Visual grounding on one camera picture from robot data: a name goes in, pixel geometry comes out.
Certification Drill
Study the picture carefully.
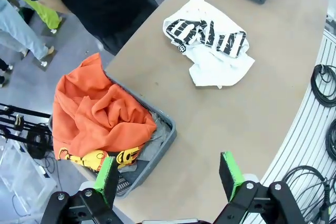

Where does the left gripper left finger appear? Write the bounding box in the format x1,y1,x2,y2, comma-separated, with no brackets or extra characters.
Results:
40,156,120,224

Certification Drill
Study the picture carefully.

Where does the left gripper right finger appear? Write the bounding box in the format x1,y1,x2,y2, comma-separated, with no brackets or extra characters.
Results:
214,151,307,224

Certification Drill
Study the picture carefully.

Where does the grey sweatshirt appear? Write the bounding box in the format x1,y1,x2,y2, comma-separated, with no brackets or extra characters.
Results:
118,113,174,174

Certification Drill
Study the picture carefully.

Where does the orange hoodie with yellow print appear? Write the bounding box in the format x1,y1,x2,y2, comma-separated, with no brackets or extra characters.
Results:
52,52,158,171

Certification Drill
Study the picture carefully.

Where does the white t-shirt with black print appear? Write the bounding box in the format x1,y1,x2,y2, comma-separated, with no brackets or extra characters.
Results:
162,0,256,90

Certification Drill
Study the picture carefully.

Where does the person's right forearm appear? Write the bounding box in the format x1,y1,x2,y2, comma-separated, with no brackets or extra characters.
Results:
38,0,72,15

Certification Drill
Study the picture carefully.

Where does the clear plastic storage box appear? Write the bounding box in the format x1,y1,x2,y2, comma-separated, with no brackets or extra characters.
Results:
0,137,58,214

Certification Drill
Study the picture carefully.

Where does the mannequin in blue fleece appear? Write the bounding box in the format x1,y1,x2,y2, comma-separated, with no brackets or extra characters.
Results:
0,0,55,61

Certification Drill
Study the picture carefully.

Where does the person in black t-shirt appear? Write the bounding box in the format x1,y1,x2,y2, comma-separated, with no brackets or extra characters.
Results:
15,0,160,56

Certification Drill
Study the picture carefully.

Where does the mannequin in plaid shirt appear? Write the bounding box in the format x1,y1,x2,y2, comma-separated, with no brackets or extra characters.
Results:
0,0,64,35

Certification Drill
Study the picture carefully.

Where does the black cable coil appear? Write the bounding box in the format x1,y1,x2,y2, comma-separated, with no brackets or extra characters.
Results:
325,119,336,162
311,63,336,108
283,165,336,224
26,126,54,161

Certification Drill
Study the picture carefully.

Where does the black camera tripod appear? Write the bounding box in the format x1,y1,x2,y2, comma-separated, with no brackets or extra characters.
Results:
0,103,51,141

